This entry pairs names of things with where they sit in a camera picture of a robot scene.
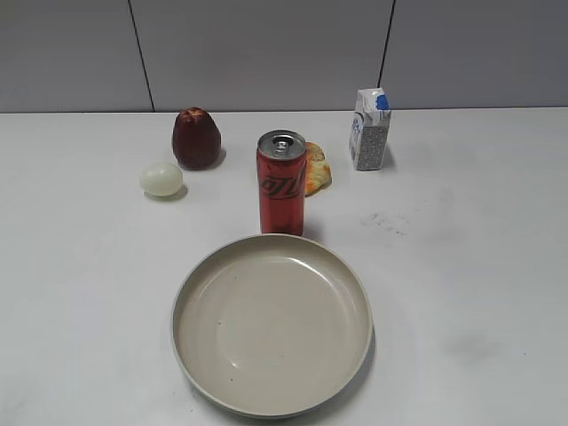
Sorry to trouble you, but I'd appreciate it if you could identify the dark red wax apple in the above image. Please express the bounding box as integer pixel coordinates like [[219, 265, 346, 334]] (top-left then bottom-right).
[[172, 107, 221, 170]]

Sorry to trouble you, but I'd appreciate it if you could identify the golden bread roll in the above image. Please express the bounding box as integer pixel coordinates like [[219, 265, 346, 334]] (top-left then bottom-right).
[[305, 142, 332, 197]]

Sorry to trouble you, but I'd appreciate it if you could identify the beige round plate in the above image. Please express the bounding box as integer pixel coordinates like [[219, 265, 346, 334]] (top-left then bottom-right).
[[170, 233, 374, 419]]

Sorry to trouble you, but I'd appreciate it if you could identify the red cola can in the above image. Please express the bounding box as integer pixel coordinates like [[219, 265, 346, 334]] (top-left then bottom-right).
[[256, 130, 307, 236]]

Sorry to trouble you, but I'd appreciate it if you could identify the white egg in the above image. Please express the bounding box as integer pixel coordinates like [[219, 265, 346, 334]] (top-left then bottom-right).
[[138, 162, 183, 197]]

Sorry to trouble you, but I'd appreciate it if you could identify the white blue milk carton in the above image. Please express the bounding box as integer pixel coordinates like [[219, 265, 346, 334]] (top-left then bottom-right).
[[349, 88, 391, 171]]

